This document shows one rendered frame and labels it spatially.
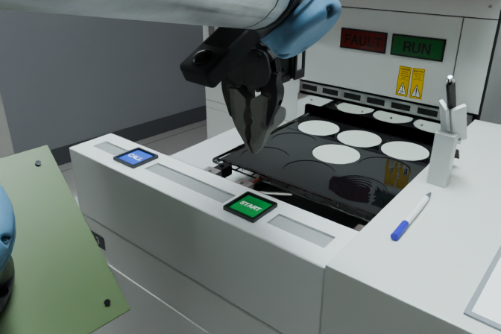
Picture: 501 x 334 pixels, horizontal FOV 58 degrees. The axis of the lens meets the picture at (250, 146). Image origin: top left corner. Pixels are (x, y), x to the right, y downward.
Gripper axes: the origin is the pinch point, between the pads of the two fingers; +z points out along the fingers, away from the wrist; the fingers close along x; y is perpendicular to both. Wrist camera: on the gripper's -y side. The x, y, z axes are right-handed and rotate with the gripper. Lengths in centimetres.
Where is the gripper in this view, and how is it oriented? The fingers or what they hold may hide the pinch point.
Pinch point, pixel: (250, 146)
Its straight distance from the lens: 60.7
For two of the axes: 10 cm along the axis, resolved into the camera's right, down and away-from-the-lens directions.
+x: -7.8, -2.5, 5.7
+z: 0.0, 9.1, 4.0
